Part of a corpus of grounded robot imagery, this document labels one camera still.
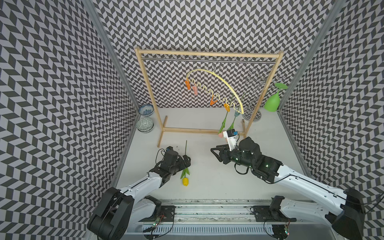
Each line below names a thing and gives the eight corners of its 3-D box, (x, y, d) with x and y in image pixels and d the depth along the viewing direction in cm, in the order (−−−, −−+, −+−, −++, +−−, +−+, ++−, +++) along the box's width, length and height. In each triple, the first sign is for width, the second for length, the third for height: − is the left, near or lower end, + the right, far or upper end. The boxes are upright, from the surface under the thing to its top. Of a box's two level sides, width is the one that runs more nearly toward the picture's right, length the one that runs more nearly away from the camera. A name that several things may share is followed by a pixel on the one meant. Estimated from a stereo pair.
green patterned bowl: (135, 134, 104) (133, 131, 100) (139, 121, 111) (138, 117, 108) (152, 134, 104) (151, 131, 100) (156, 121, 111) (154, 117, 108)
